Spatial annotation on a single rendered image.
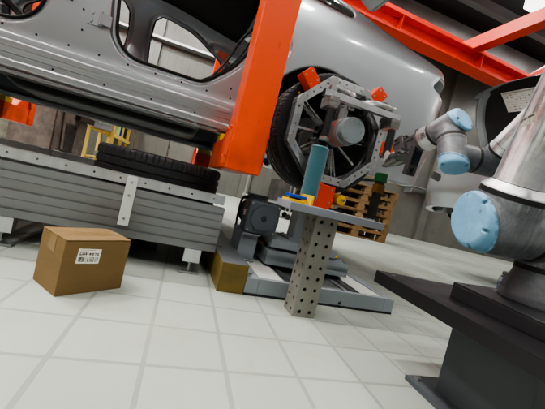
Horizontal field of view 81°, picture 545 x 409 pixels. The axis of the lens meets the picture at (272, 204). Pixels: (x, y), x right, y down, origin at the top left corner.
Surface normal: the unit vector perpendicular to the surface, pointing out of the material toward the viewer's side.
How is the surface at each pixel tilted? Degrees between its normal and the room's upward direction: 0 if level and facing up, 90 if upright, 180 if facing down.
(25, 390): 0
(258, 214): 90
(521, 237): 107
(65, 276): 90
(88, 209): 90
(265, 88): 90
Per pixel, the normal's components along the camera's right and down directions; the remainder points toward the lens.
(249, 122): 0.30, 0.11
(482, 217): -0.99, -0.12
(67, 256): 0.81, 0.22
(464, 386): -0.94, -0.22
